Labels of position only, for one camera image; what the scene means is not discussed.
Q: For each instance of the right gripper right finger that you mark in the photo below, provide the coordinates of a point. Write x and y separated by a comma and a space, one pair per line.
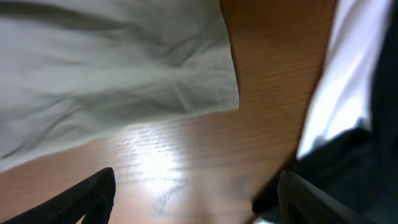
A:
303, 203

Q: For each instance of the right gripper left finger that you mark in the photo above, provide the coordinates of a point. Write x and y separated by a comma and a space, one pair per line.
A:
89, 201

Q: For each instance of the khaki green shorts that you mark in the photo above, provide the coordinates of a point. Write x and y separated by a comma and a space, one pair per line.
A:
76, 70

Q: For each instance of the black garment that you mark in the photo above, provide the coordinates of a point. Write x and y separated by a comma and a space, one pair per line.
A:
358, 167

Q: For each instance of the white garment under pile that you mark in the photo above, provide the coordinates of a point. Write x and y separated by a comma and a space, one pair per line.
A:
341, 100

